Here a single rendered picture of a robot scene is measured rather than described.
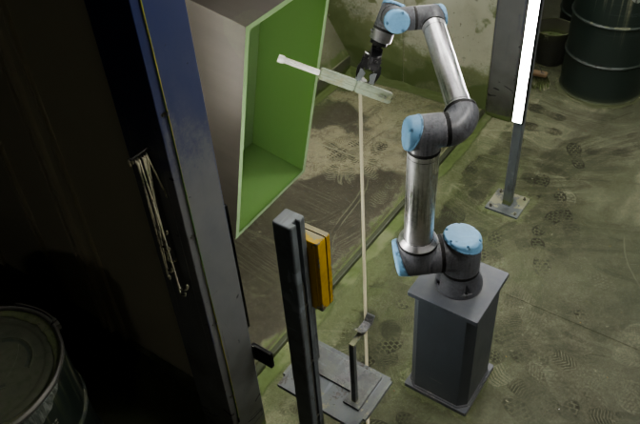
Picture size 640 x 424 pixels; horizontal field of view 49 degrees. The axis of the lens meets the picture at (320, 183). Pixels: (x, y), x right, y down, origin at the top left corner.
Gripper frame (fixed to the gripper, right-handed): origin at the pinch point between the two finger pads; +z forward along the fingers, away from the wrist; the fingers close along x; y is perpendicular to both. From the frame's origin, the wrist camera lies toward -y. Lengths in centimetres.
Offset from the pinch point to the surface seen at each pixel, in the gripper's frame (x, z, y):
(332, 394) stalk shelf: -15, 79, -92
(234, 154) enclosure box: 40, 46, 3
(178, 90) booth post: 60, -2, -91
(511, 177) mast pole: -112, 39, 90
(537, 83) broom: -150, 0, 217
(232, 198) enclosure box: 35, 71, 14
